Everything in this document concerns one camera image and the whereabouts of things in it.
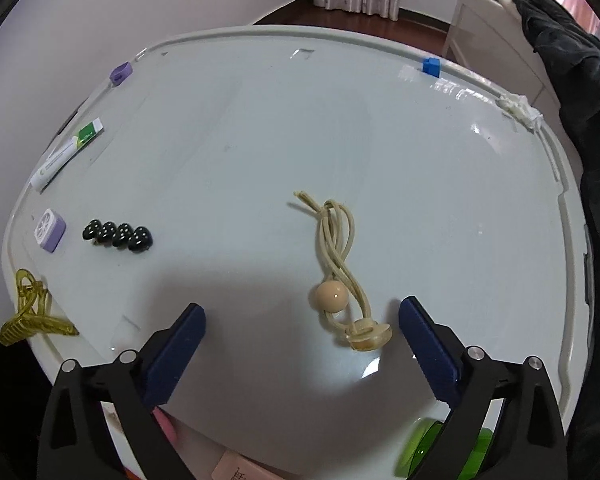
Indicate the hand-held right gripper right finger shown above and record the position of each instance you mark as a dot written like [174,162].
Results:
[430,355]

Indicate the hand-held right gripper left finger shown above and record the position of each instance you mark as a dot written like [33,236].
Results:
[177,355]

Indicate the yellow hair claw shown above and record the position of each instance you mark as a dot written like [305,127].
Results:
[27,325]

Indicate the pink plastic piece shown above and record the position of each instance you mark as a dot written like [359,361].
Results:
[164,422]

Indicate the green plastic container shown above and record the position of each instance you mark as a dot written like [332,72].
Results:
[427,452]

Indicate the purple white square box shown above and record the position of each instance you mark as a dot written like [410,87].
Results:
[49,230]

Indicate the pink card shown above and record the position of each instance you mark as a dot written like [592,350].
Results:
[237,470]

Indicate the white pen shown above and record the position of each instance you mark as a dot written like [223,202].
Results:
[54,165]

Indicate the small green white box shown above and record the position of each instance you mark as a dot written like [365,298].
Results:
[88,132]

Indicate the dark jacket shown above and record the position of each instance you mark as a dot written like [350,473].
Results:
[585,160]

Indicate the white putty lump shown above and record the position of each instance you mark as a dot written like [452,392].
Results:
[520,107]

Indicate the purple clip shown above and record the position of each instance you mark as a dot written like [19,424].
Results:
[121,72]

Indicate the blue clip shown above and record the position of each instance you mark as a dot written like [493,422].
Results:
[431,66]

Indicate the white bench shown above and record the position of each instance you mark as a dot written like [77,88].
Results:
[495,45]

